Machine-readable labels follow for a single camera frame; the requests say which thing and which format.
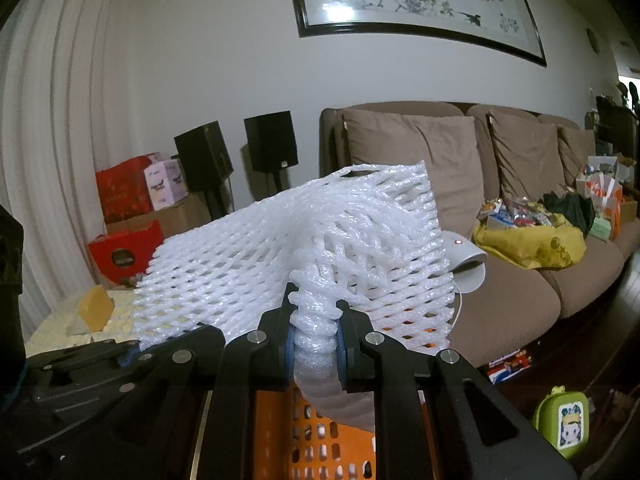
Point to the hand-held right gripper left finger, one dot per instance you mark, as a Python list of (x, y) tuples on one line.
[(290, 355)]

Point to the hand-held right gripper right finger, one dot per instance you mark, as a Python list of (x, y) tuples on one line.
[(342, 355)]

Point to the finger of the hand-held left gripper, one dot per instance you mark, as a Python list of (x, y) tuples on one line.
[(142, 367), (127, 355)]

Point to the orange plastic basket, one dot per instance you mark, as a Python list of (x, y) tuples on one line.
[(280, 435)]

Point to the white foam net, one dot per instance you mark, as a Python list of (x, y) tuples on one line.
[(250, 260)]

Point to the yellow plaid tablecloth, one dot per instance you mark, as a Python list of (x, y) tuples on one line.
[(55, 330)]

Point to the red gift box oval label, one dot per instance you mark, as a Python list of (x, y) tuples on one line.
[(125, 255)]

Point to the brown cardboard box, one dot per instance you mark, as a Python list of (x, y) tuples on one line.
[(190, 215)]

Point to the white dome lamp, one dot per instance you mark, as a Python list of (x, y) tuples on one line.
[(470, 265)]

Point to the brown sofa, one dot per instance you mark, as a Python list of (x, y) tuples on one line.
[(500, 320)]

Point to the red gold-print gift box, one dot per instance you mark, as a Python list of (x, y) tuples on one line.
[(122, 190)]

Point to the red white blue snack box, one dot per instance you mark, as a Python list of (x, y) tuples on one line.
[(510, 366)]

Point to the black speaker stand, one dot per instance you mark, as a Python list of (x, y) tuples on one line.
[(280, 182), (217, 200)]

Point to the pink white box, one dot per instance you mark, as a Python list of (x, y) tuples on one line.
[(165, 185)]

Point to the black speaker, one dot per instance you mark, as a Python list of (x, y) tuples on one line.
[(202, 155), (270, 140)]

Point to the large brown sofa cushion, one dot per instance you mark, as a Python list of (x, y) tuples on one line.
[(400, 140)]

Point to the yellow cloth bag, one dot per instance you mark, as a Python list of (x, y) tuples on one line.
[(540, 247)]

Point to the pile of snack packets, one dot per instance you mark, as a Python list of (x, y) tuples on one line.
[(520, 215)]

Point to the green cartoon sticker lunch box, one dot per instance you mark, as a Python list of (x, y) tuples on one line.
[(560, 420)]

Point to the white curtain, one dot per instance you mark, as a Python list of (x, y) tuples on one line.
[(50, 135)]

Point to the black cloth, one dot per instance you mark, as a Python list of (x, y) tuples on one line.
[(570, 210)]

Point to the medium brown sofa cushion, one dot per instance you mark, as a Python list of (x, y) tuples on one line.
[(530, 155)]

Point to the mint green box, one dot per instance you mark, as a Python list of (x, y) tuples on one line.
[(601, 229)]

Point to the orange white paper bag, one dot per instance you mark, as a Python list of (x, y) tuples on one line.
[(607, 200)]

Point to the small brown sofa cushion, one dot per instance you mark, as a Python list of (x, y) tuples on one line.
[(577, 155)]

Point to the dark wooden furniture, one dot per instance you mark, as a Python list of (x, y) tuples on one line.
[(617, 120)]

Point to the dark round wall ornament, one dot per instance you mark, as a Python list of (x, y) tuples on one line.
[(593, 41)]

